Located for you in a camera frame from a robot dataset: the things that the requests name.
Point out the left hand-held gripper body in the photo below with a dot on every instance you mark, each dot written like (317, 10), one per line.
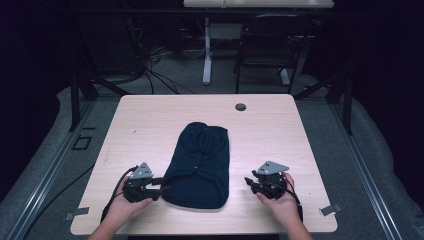
(140, 186)

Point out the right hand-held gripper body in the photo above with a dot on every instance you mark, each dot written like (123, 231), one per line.
(270, 181)

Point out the dark navy garment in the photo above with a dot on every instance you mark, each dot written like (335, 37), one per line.
(200, 166)

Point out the person's right hand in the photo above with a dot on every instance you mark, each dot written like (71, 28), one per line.
(281, 206)

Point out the person's left hand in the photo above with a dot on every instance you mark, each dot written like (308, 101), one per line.
(125, 210)

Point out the grey tape strip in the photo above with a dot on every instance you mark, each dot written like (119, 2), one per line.
(78, 212)
(330, 209)

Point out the black folding chair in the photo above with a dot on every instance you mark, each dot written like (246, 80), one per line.
(273, 40)

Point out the white desk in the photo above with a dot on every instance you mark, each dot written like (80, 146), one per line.
(256, 3)

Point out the metal floor rail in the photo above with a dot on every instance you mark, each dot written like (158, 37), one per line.
(46, 180)
(366, 173)

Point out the black metal frame stand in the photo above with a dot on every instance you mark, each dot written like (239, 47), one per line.
(75, 100)
(346, 100)

